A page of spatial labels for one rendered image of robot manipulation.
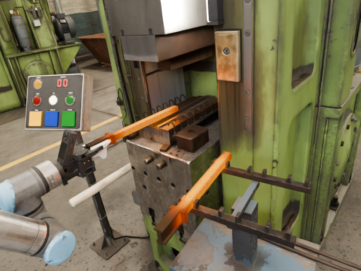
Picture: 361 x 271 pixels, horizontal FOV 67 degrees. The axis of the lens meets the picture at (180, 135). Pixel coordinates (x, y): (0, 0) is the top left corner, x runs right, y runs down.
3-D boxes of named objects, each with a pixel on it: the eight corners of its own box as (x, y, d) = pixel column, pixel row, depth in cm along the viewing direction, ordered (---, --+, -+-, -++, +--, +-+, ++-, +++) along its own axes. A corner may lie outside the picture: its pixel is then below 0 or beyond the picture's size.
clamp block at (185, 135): (193, 154, 109) (191, 139, 106) (177, 148, 114) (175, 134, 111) (210, 141, 117) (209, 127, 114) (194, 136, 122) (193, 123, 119)
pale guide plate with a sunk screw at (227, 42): (238, 82, 96) (237, 30, 89) (216, 80, 102) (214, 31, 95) (241, 80, 98) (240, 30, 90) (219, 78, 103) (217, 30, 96)
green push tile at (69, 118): (74, 126, 132) (75, 111, 132) (61, 126, 134) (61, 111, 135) (76, 127, 134) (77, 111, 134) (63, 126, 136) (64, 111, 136)
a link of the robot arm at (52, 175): (30, 163, 85) (44, 172, 79) (45, 155, 88) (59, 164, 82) (40, 186, 89) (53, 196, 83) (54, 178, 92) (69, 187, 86)
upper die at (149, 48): (158, 62, 101) (154, 35, 97) (124, 59, 113) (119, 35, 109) (221, 42, 128) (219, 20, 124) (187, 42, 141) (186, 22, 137)
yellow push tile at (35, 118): (40, 125, 138) (41, 111, 138) (28, 125, 139) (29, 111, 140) (43, 126, 139) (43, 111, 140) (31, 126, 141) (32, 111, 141)
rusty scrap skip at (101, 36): (124, 71, 700) (117, 36, 663) (84, 67, 817) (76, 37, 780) (157, 61, 779) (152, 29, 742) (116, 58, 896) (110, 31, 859)
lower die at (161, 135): (170, 146, 116) (167, 128, 113) (139, 136, 129) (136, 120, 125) (223, 112, 144) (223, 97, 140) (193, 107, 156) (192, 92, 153)
